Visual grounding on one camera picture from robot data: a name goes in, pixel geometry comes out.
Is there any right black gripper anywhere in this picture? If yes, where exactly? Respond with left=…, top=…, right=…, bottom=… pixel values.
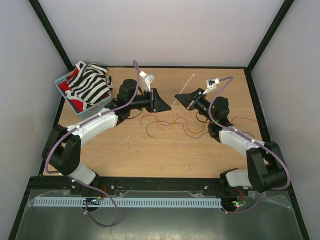
left=175, top=88, right=216, bottom=123

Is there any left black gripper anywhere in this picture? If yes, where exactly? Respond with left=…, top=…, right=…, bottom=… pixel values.
left=129, top=88, right=171, bottom=113

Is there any white wire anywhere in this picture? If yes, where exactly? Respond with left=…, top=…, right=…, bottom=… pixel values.
left=151, top=109, right=246, bottom=133

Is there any red wire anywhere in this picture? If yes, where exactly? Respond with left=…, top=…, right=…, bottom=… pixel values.
left=140, top=114, right=259, bottom=135

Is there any white zip tie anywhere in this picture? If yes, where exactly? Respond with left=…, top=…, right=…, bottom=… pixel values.
left=171, top=73, right=195, bottom=108

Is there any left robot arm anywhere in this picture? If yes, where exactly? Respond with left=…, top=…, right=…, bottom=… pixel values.
left=42, top=79, right=171, bottom=194

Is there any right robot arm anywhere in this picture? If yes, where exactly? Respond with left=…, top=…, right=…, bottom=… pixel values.
left=175, top=88, right=290, bottom=195

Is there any blue plastic basket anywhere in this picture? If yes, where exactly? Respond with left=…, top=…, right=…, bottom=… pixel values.
left=54, top=72, right=112, bottom=120

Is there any zebra striped cloth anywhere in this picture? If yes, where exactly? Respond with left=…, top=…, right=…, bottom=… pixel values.
left=68, top=61, right=113, bottom=105

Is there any red cloth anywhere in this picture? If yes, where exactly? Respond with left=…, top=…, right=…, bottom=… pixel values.
left=58, top=68, right=87, bottom=113

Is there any right green circuit board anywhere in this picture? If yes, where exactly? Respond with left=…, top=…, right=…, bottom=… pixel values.
left=232, top=200, right=247, bottom=208

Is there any green circuit board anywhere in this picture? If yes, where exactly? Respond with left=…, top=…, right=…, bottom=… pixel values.
left=82, top=197, right=102, bottom=206
left=232, top=200, right=247, bottom=208

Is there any left green circuit board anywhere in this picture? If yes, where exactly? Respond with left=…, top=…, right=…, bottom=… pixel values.
left=82, top=197, right=102, bottom=206

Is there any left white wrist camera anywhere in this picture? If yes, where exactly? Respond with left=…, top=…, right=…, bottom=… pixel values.
left=139, top=71, right=156, bottom=92

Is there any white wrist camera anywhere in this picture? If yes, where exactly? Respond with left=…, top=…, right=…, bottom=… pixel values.
left=202, top=78, right=220, bottom=95
left=139, top=71, right=156, bottom=92

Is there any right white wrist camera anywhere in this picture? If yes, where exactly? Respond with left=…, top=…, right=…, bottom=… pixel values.
left=202, top=78, right=220, bottom=95

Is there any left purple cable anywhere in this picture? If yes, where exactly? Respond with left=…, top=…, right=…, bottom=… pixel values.
left=44, top=59, right=141, bottom=227

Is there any light blue slotted cable duct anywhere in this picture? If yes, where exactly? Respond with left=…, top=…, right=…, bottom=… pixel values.
left=33, top=197, right=222, bottom=208

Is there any black aluminium frame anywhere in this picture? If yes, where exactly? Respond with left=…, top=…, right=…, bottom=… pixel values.
left=4, top=0, right=311, bottom=240

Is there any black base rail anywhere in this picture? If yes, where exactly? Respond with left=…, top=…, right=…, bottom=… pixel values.
left=69, top=177, right=249, bottom=196

